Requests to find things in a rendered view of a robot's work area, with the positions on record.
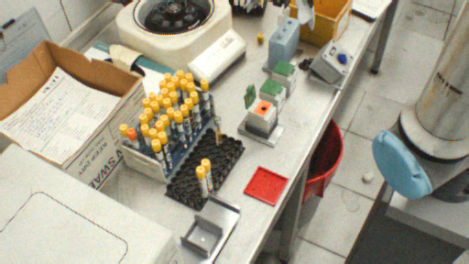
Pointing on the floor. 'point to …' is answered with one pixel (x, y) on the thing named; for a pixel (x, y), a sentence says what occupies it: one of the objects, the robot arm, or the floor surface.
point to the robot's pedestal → (397, 240)
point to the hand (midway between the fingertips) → (280, 19)
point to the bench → (247, 225)
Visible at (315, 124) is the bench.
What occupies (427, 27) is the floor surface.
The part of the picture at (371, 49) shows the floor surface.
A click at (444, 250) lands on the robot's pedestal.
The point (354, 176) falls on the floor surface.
